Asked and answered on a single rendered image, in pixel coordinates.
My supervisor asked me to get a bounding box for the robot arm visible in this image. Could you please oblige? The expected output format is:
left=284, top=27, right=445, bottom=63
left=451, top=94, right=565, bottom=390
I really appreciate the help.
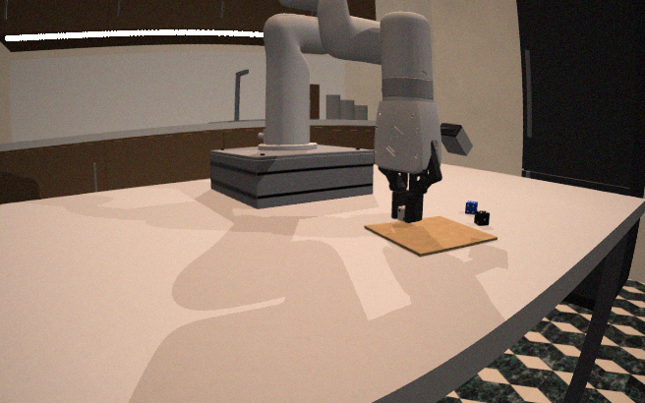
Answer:
left=258, top=0, right=473, bottom=156

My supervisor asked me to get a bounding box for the blue die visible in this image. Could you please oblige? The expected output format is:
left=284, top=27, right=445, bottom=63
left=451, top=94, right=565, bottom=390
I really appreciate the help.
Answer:
left=465, top=201, right=478, bottom=215

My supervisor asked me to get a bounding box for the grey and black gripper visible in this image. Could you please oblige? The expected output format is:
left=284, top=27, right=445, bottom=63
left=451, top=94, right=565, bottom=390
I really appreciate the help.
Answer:
left=374, top=96, right=442, bottom=223

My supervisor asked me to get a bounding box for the black die with white pips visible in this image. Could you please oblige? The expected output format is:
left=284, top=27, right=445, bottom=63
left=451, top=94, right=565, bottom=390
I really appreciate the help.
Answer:
left=474, top=210, right=490, bottom=226

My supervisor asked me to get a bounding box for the tan mat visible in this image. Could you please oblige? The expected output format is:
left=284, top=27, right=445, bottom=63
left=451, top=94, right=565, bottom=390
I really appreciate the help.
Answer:
left=364, top=216, right=498, bottom=257

